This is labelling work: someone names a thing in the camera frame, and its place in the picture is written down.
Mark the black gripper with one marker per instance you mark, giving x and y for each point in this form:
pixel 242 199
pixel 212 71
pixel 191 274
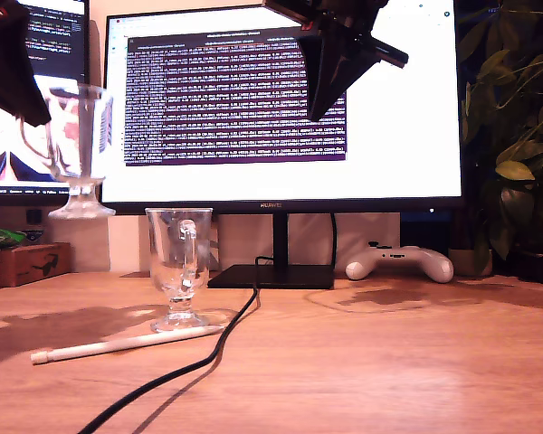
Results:
pixel 4 3
pixel 344 18

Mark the small footed glass cup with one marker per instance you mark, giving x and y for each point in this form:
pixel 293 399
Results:
pixel 176 271
pixel 79 135

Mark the white pen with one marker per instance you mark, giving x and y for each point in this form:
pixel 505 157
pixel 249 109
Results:
pixel 117 346

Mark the black-framed code monitor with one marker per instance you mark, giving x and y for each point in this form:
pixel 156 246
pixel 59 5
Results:
pixel 68 54

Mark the large black Huawei monitor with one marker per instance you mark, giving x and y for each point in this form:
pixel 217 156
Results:
pixel 412 135

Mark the small black square device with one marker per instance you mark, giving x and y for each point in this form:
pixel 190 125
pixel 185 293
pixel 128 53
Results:
pixel 34 217

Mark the green and white package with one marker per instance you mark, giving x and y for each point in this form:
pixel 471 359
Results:
pixel 9 237

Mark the brown box with sunglasses print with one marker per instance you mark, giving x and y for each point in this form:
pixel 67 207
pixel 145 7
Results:
pixel 36 267

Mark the green leafy plant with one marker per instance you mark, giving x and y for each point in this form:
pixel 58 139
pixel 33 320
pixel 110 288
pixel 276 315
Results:
pixel 516 169

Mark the white game controller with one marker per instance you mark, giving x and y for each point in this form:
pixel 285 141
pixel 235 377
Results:
pixel 430 264

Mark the black slatted planter box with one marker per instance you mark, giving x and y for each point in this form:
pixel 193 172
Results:
pixel 529 271

